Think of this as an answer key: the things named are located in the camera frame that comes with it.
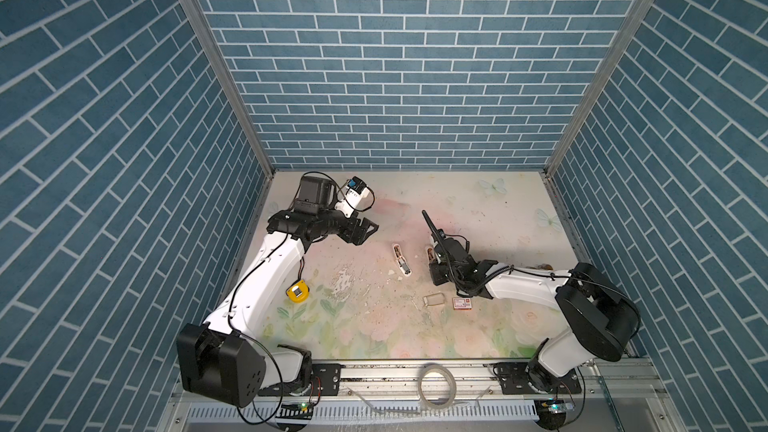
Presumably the cardboard staple tray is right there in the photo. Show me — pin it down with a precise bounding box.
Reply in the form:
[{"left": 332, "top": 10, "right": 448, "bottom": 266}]
[{"left": 423, "top": 293, "right": 446, "bottom": 307}]

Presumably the red staple box sleeve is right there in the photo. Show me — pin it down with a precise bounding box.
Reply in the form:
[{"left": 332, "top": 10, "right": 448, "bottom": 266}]
[{"left": 452, "top": 297, "right": 473, "bottom": 311}]

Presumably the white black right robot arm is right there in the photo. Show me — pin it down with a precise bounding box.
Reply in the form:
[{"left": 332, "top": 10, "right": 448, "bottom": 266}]
[{"left": 422, "top": 212, "right": 641, "bottom": 392}]

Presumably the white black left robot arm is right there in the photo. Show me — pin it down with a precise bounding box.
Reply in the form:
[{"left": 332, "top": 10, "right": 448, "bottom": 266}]
[{"left": 176, "top": 172, "right": 378, "bottom": 408}]

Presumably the yellow tape measure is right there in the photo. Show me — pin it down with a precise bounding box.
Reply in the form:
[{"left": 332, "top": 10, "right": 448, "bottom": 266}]
[{"left": 285, "top": 279, "right": 310, "bottom": 304}]

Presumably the coiled clear tube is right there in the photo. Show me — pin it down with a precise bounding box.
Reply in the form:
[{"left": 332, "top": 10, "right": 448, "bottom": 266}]
[{"left": 416, "top": 363, "right": 458, "bottom": 411}]

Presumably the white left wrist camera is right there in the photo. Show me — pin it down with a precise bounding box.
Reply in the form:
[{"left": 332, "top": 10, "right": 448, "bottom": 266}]
[{"left": 335, "top": 176, "right": 376, "bottom": 218}]

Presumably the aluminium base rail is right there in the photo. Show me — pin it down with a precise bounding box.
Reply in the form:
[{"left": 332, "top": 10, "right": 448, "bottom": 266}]
[{"left": 158, "top": 358, "right": 685, "bottom": 431}]

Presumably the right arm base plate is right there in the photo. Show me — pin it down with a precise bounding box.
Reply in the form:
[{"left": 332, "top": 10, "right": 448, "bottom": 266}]
[{"left": 489, "top": 361, "right": 583, "bottom": 395}]

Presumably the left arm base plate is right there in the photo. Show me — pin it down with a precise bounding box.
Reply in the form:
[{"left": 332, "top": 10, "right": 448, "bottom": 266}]
[{"left": 258, "top": 363, "right": 342, "bottom": 398}]

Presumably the aluminium corner post left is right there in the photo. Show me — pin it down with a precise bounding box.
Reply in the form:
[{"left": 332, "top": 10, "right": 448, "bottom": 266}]
[{"left": 178, "top": 0, "right": 275, "bottom": 181}]

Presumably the aluminium corner post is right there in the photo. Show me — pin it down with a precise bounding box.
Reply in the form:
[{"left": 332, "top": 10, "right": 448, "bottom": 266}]
[
  {"left": 178, "top": 0, "right": 275, "bottom": 181},
  {"left": 544, "top": 0, "right": 685, "bottom": 178}
]

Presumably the aluminium corner post right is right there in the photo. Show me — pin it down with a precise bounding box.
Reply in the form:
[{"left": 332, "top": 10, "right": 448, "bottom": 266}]
[{"left": 544, "top": 0, "right": 685, "bottom": 178}]

